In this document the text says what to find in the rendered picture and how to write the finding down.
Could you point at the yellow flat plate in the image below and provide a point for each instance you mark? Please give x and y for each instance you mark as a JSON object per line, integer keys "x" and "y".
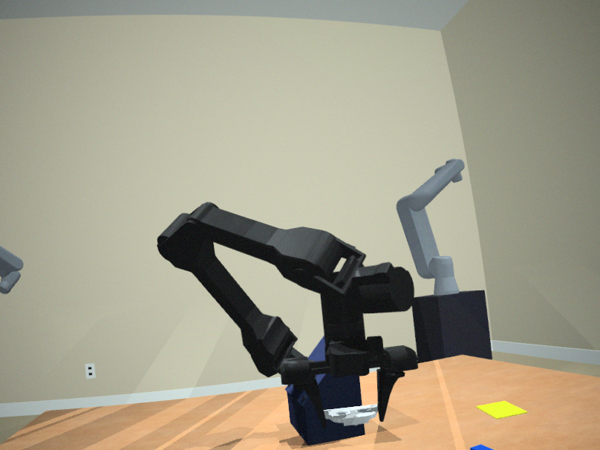
{"x": 501, "y": 409}

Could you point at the blue rectangular bar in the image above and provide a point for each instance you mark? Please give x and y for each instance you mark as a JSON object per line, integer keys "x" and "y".
{"x": 480, "y": 447}

